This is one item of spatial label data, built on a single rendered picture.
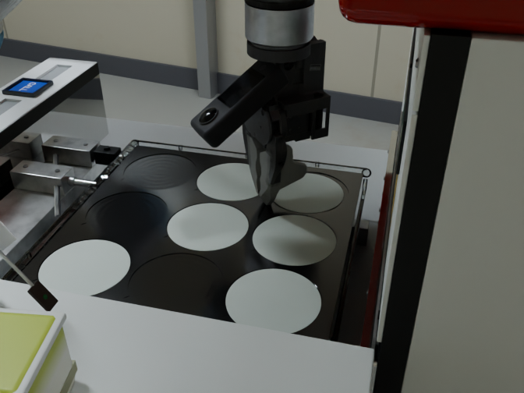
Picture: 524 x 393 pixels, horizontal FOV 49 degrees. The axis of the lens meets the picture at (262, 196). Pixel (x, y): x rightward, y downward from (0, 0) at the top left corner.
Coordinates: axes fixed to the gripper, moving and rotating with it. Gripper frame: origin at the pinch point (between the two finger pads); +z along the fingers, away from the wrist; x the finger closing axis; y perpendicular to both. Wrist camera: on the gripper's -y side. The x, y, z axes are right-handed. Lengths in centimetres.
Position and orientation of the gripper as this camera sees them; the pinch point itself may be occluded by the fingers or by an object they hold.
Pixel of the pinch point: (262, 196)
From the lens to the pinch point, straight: 74.6
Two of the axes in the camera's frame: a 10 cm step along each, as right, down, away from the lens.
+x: -4.5, -4.9, 7.5
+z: 0.0, 8.4, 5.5
